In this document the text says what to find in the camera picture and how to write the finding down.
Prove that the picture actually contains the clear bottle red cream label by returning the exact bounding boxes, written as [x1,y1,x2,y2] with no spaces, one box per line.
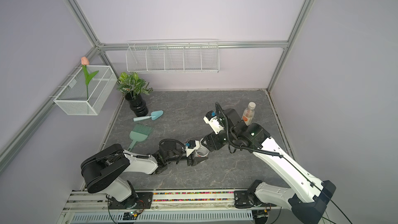
[242,102,256,125]

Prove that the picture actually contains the clear bottle yellow white label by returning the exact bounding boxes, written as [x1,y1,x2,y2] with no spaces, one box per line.
[195,141,209,157]

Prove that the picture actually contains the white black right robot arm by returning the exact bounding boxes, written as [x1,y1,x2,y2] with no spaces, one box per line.
[201,105,336,224]

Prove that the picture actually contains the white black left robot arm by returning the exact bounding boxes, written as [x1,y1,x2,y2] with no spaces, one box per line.
[80,139,209,208]

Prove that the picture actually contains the green hand brush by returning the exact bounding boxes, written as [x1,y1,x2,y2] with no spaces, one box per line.
[133,124,153,136]

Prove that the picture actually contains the light blue plastic trowel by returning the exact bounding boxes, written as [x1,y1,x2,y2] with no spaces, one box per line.
[133,111,164,122]

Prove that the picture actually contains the black glossy plant vase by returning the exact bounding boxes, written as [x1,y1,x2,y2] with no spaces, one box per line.
[124,94,149,117]

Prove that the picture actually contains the green artificial leafy plant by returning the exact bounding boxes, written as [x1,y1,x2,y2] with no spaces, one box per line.
[117,72,153,99]

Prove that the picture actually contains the pink artificial tulip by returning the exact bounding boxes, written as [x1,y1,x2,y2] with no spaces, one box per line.
[81,57,99,100]

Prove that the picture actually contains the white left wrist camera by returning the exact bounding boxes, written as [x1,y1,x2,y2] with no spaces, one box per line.
[185,140,201,157]

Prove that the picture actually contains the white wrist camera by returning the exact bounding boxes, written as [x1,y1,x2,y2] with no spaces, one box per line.
[203,111,224,134]
[185,140,201,157]

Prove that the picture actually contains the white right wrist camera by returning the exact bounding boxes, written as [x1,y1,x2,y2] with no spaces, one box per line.
[203,111,224,134]

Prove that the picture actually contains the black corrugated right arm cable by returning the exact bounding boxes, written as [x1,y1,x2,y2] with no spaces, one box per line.
[214,102,324,190]

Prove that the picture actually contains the white wire wall shelf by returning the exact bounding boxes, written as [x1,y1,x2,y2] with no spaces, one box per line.
[126,39,220,73]

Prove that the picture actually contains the grey slotted cable duct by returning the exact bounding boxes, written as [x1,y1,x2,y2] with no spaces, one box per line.
[68,210,254,224]

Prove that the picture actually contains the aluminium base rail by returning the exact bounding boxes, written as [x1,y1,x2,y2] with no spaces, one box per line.
[64,187,293,211]

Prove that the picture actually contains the white wire basket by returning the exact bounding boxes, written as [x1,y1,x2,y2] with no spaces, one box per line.
[53,65,117,116]

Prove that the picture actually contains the aluminium frame profiles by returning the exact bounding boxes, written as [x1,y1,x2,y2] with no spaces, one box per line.
[1,0,314,174]

